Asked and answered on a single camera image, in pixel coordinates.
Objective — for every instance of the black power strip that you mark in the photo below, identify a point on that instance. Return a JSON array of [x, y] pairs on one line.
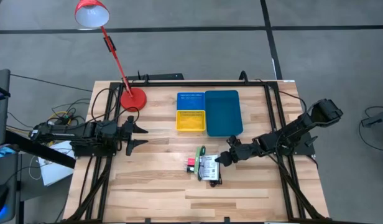
[[160, 76]]

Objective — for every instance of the lit tablet screen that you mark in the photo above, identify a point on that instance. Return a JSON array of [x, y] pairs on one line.
[[3, 152]]

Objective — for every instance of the black aluminium table frame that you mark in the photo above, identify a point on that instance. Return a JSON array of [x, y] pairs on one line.
[[194, 84]]

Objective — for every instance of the white product box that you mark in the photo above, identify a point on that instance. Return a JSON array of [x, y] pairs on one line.
[[209, 173]]

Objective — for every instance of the blue plastic basket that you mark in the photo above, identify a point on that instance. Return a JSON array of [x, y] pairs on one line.
[[191, 101]]

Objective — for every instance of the teal plastic bin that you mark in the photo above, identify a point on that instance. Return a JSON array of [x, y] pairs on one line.
[[224, 113]]

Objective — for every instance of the small white printed packet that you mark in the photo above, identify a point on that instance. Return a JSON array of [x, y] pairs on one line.
[[208, 159]]

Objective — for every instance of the black diagonal bar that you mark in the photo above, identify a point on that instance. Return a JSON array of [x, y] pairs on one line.
[[39, 149]]

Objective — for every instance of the black wall charger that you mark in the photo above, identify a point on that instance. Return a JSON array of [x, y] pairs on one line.
[[190, 169]]

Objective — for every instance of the yellow plastic basket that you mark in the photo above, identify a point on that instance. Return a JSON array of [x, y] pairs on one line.
[[191, 122]]

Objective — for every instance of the red desk lamp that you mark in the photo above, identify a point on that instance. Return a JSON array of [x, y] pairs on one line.
[[134, 99]]

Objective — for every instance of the white cardboard box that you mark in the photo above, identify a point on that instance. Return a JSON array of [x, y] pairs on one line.
[[54, 169]]

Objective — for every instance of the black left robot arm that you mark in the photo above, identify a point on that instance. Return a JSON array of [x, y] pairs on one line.
[[85, 130]]

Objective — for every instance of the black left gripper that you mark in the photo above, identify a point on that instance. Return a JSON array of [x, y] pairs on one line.
[[130, 137]]

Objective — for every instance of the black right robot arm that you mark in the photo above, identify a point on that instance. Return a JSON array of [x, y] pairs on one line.
[[291, 130]]

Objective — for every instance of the grey floor stand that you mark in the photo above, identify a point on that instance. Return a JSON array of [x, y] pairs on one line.
[[379, 119]]

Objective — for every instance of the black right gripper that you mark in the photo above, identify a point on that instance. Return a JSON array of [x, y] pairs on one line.
[[241, 151]]

